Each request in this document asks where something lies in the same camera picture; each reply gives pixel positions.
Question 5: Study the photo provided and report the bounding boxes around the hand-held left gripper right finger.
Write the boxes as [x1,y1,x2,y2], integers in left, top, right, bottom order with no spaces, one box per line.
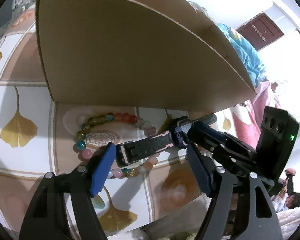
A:
[186,144,284,240]

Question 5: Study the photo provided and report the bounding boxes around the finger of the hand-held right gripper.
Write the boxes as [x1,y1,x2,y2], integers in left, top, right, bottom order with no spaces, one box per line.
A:
[210,140,258,178]
[187,122,240,153]

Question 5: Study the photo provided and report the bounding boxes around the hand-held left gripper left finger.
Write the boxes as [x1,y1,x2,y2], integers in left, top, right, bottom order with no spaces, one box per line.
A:
[19,142,117,240]

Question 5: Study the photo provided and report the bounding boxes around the pink bead bracelet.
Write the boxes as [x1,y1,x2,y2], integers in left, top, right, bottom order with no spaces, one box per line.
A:
[76,119,161,180]

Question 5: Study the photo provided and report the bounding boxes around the black and pink wristwatch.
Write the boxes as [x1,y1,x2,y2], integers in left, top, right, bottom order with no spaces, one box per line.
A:
[116,114,217,167]

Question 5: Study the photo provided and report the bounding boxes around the multicoloured glass bead bracelet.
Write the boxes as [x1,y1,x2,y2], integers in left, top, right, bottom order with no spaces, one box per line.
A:
[74,112,140,178]

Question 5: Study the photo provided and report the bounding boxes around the brown cardboard box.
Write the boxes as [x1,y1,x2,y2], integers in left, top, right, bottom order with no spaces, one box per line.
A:
[36,0,257,113]

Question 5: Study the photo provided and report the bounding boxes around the pink floral fleece blanket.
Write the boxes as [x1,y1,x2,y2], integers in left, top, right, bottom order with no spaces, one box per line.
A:
[231,102,264,150]

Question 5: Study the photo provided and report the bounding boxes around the white fluffy rug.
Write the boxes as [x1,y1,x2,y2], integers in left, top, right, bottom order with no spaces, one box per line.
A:
[140,197,230,240]

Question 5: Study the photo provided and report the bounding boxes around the light pink quilt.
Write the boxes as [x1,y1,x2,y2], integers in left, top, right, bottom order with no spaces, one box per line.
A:
[251,80,283,120]

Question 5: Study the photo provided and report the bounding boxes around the teal blanket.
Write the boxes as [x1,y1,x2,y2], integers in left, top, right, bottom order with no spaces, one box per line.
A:
[216,23,267,87]

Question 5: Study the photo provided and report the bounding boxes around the dark red door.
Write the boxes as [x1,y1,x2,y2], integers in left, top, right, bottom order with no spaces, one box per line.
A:
[236,12,284,52]

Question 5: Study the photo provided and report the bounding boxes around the grey cloth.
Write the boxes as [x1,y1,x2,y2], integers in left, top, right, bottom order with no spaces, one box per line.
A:
[187,1,209,14]

